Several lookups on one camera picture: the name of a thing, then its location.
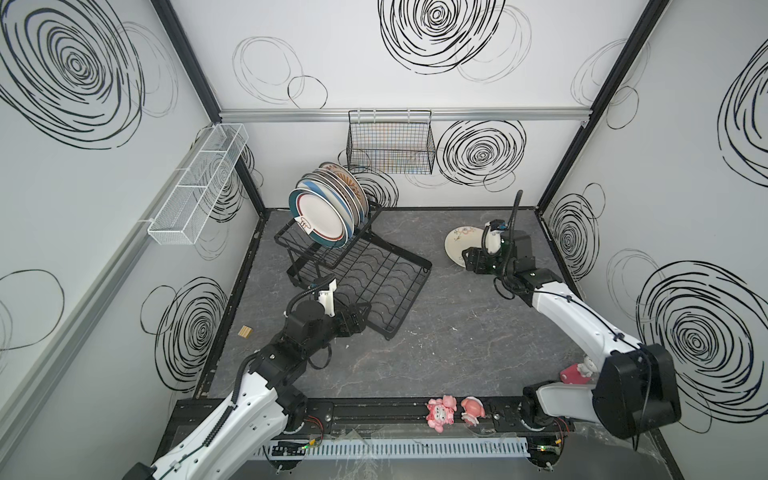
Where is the cream floral plate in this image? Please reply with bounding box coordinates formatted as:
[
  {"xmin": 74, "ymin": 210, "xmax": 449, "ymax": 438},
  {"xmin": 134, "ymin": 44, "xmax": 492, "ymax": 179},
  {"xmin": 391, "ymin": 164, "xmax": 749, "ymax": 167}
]
[{"xmin": 444, "ymin": 226, "xmax": 483, "ymax": 269}]

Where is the white green emblem plate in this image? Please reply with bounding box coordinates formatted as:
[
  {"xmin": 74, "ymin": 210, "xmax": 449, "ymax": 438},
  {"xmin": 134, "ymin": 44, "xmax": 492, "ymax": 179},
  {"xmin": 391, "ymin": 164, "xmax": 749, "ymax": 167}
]
[{"xmin": 302, "ymin": 169, "xmax": 362, "ymax": 230}]

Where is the blue striped plate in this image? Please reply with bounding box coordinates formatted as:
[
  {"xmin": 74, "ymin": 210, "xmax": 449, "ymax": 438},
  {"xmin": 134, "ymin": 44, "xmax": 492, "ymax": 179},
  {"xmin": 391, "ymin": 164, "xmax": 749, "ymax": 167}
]
[{"xmin": 297, "ymin": 179, "xmax": 355, "ymax": 237}]

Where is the orange sunburst plate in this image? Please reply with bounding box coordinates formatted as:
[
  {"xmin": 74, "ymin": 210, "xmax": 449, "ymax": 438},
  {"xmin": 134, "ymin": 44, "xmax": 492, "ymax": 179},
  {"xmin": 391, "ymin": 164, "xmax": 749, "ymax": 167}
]
[
  {"xmin": 320, "ymin": 162, "xmax": 370, "ymax": 220},
  {"xmin": 313, "ymin": 165, "xmax": 367, "ymax": 227}
]

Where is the green red rimmed plate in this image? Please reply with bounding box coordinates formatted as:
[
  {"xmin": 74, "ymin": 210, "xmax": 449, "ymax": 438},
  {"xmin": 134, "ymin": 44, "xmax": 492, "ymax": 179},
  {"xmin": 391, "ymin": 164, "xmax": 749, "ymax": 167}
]
[{"xmin": 289, "ymin": 188, "xmax": 348, "ymax": 248}]

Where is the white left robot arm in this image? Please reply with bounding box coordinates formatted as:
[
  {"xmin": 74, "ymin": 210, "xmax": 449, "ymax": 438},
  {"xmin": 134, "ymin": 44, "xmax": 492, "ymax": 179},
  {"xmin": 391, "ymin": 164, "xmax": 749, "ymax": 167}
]
[{"xmin": 124, "ymin": 274, "xmax": 372, "ymax": 479}]

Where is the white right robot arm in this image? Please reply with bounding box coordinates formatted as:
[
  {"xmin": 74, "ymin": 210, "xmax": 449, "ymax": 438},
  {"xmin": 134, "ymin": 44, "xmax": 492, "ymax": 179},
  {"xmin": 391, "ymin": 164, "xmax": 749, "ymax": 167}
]
[{"xmin": 462, "ymin": 192, "xmax": 682, "ymax": 439}]

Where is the small wooden block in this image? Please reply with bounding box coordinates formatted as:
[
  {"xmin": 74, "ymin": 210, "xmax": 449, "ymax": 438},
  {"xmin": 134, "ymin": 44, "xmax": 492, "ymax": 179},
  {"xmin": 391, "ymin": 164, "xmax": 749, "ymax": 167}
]
[{"xmin": 237, "ymin": 326, "xmax": 252, "ymax": 339}]

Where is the pink plush doll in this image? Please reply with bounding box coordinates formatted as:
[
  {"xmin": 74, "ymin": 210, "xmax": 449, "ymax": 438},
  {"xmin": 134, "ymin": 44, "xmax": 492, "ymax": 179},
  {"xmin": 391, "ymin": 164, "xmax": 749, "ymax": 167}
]
[{"xmin": 426, "ymin": 395, "xmax": 457, "ymax": 433}]

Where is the pink round figurine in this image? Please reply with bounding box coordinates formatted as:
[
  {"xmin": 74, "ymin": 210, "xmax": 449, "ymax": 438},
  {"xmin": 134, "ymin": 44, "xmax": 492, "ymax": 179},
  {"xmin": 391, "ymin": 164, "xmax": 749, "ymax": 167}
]
[{"xmin": 460, "ymin": 396, "xmax": 486, "ymax": 427}]

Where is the white rabbit figurine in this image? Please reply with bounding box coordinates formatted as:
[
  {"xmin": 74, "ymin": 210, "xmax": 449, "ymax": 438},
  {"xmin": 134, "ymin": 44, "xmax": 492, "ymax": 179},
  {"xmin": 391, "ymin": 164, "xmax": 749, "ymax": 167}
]
[{"xmin": 583, "ymin": 356, "xmax": 599, "ymax": 373}]

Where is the black wire dish rack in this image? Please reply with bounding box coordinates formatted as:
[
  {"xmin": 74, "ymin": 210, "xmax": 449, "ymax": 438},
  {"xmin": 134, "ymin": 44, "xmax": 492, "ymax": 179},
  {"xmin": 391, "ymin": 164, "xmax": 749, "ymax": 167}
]
[{"xmin": 274, "ymin": 202, "xmax": 432, "ymax": 340}]

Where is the black wire wall basket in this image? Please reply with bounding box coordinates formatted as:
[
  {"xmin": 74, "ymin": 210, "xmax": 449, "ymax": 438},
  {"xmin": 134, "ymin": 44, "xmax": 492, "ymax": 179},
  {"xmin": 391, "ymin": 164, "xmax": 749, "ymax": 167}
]
[{"xmin": 345, "ymin": 109, "xmax": 437, "ymax": 175}]

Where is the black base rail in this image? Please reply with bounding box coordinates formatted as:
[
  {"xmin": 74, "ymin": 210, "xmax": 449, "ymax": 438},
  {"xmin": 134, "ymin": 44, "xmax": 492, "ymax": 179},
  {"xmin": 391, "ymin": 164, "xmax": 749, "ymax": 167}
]
[{"xmin": 161, "ymin": 396, "xmax": 604, "ymax": 451}]

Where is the white slotted cable duct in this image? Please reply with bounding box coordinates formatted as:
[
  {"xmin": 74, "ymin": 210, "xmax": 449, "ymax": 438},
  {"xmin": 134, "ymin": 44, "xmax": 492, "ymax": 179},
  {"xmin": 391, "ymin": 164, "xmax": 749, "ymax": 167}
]
[{"xmin": 266, "ymin": 437, "xmax": 530, "ymax": 461}]

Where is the white mesh wall shelf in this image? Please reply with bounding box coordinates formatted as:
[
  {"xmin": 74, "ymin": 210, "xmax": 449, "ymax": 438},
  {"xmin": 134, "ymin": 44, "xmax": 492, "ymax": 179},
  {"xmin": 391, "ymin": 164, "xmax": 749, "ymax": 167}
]
[{"xmin": 147, "ymin": 123, "xmax": 249, "ymax": 246}]

